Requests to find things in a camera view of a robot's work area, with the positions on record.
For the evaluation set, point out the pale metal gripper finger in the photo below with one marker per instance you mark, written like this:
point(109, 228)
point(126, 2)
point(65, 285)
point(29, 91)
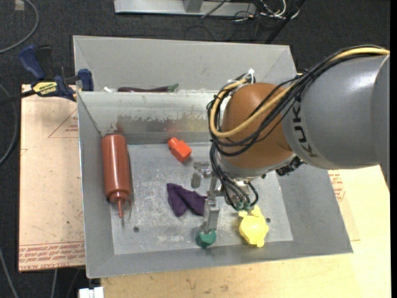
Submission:
point(211, 217)
point(196, 180)

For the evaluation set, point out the dark green small toy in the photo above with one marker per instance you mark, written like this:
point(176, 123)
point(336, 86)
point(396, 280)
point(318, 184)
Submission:
point(205, 238)

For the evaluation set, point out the purple cloth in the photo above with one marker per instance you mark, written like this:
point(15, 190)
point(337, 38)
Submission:
point(184, 199)

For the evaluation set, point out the orange plastic block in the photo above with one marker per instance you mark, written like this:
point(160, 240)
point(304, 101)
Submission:
point(180, 150)

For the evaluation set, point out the yellow plastic toy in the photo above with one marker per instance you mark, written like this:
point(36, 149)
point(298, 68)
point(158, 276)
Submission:
point(252, 227)

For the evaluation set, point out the red-brown squeeze bottle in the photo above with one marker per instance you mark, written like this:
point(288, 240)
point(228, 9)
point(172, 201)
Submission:
point(115, 166)

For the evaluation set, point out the grey metal bin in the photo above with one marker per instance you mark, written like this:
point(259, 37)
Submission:
point(155, 64)

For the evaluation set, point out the brown cardboard board red print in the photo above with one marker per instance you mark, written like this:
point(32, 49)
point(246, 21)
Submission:
point(49, 182)

